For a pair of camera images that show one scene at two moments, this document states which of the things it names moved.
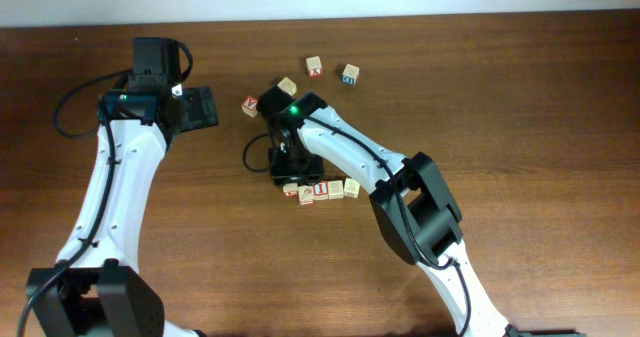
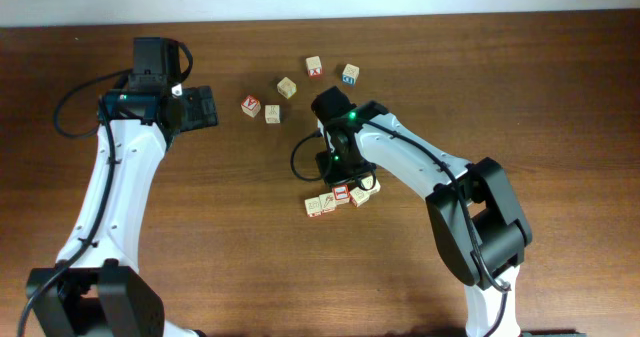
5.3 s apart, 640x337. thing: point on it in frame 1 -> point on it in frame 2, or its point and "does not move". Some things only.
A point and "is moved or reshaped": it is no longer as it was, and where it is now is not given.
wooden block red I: (321, 191) -> (341, 193)
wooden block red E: (290, 190) -> (313, 207)
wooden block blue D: (350, 74) does not move
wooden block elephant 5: (335, 190) -> (358, 196)
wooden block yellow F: (288, 85) does not move
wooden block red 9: (306, 194) -> (327, 202)
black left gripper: (203, 108) does not move
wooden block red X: (314, 67) does not move
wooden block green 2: (351, 188) is moved or reshaped
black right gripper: (281, 175) -> (333, 178)
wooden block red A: (249, 105) does not move
